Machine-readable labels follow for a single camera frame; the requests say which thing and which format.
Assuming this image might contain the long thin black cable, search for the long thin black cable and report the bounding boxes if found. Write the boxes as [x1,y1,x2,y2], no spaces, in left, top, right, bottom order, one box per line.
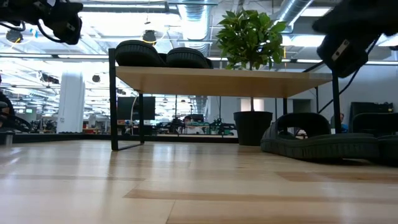
[318,35,382,114]

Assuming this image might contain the green leafy potted plant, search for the green leafy potted plant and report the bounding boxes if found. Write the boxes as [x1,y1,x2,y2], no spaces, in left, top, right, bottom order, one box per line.
[215,8,287,113]

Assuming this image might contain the black computer monitor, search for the black computer monitor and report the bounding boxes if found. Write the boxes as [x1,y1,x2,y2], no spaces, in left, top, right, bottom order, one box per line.
[117,96,156,121]

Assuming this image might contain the black table edge rail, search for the black table edge rail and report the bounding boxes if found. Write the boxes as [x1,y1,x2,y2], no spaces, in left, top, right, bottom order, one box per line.
[0,133,239,145]

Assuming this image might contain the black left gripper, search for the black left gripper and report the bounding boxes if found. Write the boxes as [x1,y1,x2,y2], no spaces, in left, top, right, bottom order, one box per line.
[40,1,84,45]

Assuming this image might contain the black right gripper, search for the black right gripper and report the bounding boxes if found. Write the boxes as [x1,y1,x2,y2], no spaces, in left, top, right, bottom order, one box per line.
[317,29,379,78]

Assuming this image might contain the silver ribbed ventilation duct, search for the silver ribbed ventilation duct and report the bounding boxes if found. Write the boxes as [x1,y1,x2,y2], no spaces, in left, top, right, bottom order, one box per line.
[177,2,215,57]

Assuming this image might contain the white round pillar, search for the white round pillar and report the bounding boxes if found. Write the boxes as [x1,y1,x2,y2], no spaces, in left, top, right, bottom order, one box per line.
[56,70,86,134]

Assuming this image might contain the person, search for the person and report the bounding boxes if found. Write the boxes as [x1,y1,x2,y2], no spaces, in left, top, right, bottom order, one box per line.
[182,114,205,135]
[338,112,349,134]

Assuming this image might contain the long ceiling light strip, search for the long ceiling light strip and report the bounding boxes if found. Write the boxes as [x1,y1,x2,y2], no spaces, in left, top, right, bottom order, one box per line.
[57,54,109,60]
[295,58,325,64]

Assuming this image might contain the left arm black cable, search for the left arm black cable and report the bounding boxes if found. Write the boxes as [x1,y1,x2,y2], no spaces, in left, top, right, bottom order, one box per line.
[36,19,63,44]

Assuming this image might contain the curved black cable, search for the curved black cable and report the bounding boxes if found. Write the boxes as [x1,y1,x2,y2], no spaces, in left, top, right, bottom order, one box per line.
[12,115,32,133]

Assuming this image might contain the grey metal bracket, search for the grey metal bracket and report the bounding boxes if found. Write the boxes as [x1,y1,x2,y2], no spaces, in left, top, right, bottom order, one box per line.
[0,130,15,146]

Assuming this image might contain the black cabinet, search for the black cabinet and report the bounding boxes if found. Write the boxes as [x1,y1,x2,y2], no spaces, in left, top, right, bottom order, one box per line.
[349,101,394,121]

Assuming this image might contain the wooden shelf with black frame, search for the wooden shelf with black frame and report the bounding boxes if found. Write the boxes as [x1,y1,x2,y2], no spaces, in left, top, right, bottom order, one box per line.
[108,47,342,152]

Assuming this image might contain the black plant pot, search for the black plant pot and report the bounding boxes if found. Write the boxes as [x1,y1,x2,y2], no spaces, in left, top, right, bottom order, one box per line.
[233,111,274,147]

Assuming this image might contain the dark green rubber slide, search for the dark green rubber slide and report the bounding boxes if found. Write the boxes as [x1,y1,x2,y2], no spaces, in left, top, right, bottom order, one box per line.
[260,112,381,161]
[349,112,398,163]
[165,47,215,70]
[114,39,169,68]

